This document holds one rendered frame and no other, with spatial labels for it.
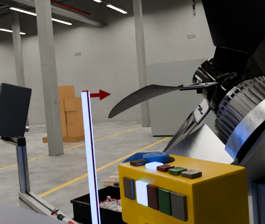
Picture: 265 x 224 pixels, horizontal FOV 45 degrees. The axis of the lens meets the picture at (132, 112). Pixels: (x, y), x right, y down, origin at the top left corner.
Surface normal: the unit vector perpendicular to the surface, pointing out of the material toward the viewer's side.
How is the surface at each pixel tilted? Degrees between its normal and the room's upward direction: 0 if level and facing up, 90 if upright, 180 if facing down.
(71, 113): 90
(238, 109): 70
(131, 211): 90
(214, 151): 55
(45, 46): 90
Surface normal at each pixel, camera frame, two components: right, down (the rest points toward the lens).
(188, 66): -0.43, 0.08
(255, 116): -0.59, -0.27
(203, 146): -0.33, -0.51
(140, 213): -0.83, 0.09
